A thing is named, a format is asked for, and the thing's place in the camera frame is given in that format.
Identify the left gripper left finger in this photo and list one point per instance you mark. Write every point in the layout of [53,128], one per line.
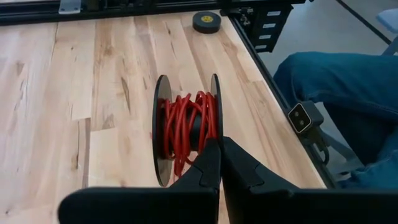
[140,207]

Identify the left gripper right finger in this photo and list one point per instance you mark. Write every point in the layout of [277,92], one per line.
[295,207]

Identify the person's leg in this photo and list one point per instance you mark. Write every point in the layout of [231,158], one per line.
[342,77]

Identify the black box with white labels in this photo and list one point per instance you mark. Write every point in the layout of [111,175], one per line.
[270,29]

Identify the black tape roll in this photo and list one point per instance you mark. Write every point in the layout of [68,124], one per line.
[206,23]

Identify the light grey chair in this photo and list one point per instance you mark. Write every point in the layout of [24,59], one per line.
[388,18]

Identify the small black camera box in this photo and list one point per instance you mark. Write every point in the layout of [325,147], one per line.
[300,118]

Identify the black aluminium table frame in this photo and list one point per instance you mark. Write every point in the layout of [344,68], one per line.
[124,7]

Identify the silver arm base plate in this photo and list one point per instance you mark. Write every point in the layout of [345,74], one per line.
[70,6]

